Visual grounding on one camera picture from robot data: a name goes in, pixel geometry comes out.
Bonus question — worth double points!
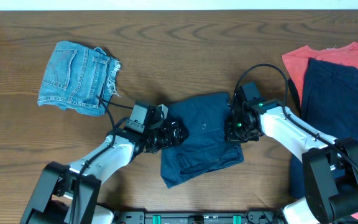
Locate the dark blue shorts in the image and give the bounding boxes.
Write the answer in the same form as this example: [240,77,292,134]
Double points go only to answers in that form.
[160,92,244,189]

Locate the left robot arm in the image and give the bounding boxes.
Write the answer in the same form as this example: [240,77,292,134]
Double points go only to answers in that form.
[21,101,188,223]

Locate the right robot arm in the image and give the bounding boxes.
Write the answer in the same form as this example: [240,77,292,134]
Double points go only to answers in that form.
[225,83,358,223]

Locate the dark navy garment pile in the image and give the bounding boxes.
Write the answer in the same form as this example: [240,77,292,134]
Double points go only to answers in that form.
[287,57,358,200]

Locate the light blue denim shorts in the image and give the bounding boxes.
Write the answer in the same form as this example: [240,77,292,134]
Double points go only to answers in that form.
[37,41,121,116]

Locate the red t-shirt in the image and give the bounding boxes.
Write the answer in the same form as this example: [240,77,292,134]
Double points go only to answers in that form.
[282,42,358,102]

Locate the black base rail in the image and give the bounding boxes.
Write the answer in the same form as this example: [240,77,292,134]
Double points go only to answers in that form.
[112,210,286,224]

